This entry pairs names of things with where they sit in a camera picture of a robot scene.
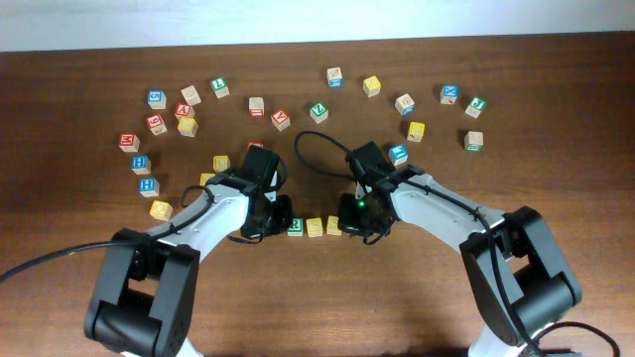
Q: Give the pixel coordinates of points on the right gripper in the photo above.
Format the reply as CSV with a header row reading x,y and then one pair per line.
x,y
347,220

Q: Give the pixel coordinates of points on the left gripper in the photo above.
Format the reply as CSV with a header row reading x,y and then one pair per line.
x,y
284,220

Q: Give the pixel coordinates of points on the green R block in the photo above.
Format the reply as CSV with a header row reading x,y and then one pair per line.
x,y
297,227

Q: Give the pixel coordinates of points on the yellow S block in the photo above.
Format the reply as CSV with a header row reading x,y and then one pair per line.
x,y
314,227
332,226

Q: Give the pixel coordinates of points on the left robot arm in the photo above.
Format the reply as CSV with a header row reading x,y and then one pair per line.
x,y
143,299

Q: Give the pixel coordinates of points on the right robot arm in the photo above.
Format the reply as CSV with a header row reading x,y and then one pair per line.
x,y
519,277

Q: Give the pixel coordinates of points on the blue E block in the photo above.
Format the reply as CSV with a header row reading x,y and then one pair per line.
x,y
398,155

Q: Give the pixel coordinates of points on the yellow block centre left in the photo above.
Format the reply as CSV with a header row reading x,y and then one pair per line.
x,y
221,163

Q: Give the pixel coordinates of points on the red Q block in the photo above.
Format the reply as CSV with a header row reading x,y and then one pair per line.
x,y
254,144

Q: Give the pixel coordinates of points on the yellow block lower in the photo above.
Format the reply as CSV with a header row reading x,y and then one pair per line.
x,y
205,177

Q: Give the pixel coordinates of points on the red A block centre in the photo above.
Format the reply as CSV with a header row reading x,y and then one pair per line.
x,y
281,119

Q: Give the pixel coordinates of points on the red a block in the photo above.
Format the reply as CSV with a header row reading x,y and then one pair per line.
x,y
184,110
281,119

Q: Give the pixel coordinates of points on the yellow O block bottom left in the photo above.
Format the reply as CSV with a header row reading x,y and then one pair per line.
x,y
161,210

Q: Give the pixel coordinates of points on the red edged wooden block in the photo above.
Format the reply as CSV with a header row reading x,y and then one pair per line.
x,y
256,106

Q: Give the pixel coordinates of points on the green Z block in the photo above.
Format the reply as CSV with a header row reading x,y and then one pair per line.
x,y
319,112

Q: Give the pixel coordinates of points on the blue edged wooden block right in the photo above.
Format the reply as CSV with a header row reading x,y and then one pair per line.
x,y
404,104

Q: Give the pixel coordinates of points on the blue edged wooden block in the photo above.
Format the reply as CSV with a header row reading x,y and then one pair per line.
x,y
404,104
334,77

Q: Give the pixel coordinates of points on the yellow block upper left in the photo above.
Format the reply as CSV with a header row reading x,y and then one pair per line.
x,y
188,126

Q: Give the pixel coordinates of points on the blue H block lower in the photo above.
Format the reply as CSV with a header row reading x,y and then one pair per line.
x,y
149,187

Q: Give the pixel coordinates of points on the blue h block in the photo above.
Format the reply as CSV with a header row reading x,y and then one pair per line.
x,y
141,165
149,187

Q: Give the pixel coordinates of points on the yellow block top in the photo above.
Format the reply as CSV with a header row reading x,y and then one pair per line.
x,y
371,86

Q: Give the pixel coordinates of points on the green edged wooden block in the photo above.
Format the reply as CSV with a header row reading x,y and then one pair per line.
x,y
473,141

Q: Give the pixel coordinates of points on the blue H block upper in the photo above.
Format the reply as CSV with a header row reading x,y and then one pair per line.
x,y
141,165

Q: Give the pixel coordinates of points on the green L block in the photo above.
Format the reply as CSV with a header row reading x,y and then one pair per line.
x,y
219,87

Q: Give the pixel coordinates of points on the red A block left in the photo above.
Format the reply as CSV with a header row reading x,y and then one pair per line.
x,y
184,110

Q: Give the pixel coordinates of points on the blue edged wooden block top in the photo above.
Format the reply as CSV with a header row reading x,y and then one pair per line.
x,y
334,77

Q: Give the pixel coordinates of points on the blue K block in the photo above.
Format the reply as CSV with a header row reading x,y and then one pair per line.
x,y
449,94

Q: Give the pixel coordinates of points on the plain wooden block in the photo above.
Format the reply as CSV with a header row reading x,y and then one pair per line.
x,y
191,95

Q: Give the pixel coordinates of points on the red 6 block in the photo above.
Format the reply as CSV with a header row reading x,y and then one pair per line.
x,y
156,124

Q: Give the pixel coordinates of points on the green J block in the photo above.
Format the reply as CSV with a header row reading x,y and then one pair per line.
x,y
475,106

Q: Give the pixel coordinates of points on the red M block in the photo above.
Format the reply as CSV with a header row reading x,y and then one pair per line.
x,y
129,142

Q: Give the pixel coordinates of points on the blue 5 block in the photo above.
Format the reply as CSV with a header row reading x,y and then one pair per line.
x,y
157,99

